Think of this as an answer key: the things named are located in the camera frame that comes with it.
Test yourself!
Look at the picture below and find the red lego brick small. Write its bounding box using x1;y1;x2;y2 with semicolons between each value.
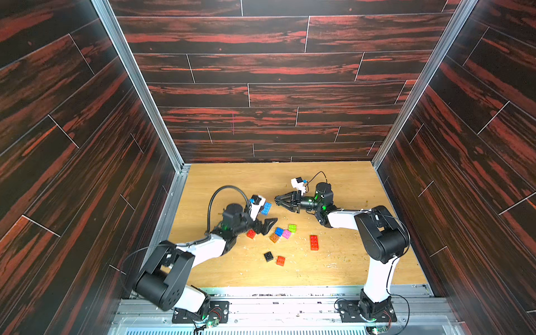
247;229;256;240

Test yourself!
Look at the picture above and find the light blue long lego brick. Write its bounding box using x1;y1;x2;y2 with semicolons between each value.
260;202;272;216

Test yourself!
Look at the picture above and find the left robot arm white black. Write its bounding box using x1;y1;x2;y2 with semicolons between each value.
133;204;277;318

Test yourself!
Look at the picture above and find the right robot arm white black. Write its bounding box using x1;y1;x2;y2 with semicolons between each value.
274;182;410;321

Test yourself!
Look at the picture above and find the orange brown lego brick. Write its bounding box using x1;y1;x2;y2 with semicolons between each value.
269;233;280;243

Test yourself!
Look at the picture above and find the pink square lego brick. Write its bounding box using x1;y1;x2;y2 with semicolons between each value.
282;230;292;240

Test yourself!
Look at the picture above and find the black lego brick lower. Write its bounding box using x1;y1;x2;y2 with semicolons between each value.
263;251;274;262

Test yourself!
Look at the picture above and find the red orange lego brick lower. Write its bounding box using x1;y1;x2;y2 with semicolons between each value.
276;256;286;267

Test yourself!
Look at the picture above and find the red long lego brick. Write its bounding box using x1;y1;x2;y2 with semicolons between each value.
309;235;319;251

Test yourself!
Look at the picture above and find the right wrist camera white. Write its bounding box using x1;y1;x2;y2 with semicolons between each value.
291;177;308;195

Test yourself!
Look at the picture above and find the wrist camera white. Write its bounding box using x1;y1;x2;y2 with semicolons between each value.
248;195;266;220
291;177;308;195

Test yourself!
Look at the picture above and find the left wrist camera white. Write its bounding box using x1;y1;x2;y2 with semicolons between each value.
248;195;266;220

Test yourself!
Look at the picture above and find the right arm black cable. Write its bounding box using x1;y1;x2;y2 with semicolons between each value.
303;169;329;188

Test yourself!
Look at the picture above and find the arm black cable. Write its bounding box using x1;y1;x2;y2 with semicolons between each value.
303;169;329;188
121;185;252;294

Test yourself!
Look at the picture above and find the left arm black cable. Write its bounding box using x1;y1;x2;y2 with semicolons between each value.
121;185;252;294

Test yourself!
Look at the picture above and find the aluminium front rail frame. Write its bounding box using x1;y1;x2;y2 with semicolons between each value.
109;285;465;334

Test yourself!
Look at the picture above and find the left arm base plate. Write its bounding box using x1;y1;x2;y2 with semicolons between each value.
172;301;230;327

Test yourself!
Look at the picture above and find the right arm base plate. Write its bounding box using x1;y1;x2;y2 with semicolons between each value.
334;299;397;323

